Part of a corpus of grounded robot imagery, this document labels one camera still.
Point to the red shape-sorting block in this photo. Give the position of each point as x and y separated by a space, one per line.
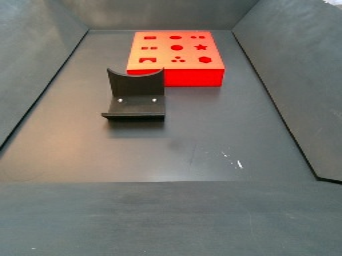
185 53

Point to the black curved holder bracket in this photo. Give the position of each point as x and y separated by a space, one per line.
138 96

